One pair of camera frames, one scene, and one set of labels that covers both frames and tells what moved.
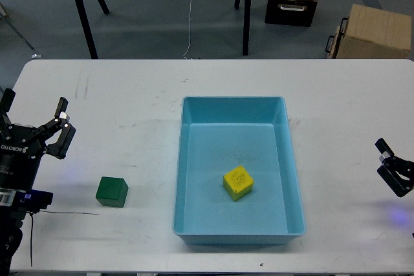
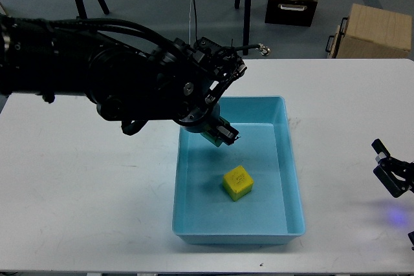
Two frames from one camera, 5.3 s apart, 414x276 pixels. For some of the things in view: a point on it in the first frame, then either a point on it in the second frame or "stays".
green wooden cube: x=112 y=191 → x=212 y=138
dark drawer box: x=296 y=12 stays
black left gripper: x=22 y=144 → x=209 y=116
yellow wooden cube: x=237 y=182 stays
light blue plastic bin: x=217 y=134 stays
